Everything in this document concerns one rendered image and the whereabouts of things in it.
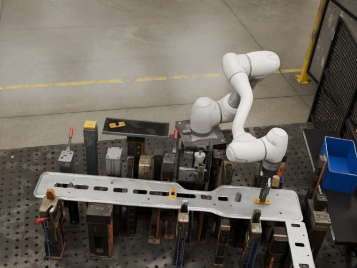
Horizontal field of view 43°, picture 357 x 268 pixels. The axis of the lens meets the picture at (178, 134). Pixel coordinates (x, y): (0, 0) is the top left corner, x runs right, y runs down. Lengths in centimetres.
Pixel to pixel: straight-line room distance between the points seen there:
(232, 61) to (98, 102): 258
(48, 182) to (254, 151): 109
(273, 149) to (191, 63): 360
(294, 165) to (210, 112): 70
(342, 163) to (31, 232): 179
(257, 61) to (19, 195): 158
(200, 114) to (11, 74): 295
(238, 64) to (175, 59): 325
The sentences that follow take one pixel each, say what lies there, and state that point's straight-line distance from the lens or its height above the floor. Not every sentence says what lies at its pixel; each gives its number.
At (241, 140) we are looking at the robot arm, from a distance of 210.
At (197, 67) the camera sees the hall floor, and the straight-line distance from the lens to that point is 556.
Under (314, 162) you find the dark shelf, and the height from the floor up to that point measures 103.
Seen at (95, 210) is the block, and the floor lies 103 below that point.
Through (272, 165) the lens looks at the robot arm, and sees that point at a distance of 222.
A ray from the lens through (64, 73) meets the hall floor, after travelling 538.
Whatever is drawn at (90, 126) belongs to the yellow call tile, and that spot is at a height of 116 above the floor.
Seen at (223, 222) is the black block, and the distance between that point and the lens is 231.
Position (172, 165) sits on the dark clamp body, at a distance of 247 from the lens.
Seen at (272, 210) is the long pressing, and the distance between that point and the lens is 241.
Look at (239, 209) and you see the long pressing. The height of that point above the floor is 100.
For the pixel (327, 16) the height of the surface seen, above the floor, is 87.
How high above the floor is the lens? 270
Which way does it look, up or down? 37 degrees down
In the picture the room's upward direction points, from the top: 5 degrees clockwise
